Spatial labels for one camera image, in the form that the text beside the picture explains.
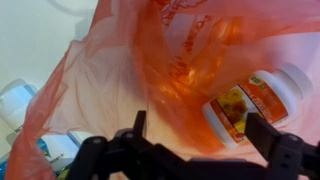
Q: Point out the white container with orange label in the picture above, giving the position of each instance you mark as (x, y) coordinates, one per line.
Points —
(256, 103)

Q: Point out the orange plastic bag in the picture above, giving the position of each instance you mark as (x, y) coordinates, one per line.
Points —
(140, 76)

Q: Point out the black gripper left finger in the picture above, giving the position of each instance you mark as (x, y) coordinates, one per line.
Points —
(140, 125)

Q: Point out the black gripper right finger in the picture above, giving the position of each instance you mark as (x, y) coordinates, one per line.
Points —
(261, 135)

